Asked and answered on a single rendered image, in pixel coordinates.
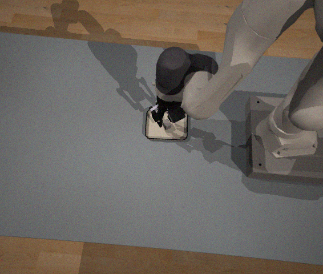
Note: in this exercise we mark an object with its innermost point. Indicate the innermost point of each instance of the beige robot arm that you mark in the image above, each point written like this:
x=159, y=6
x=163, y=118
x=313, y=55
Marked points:
x=253, y=27

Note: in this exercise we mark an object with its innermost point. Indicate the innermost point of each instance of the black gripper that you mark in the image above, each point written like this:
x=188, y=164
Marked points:
x=162, y=106

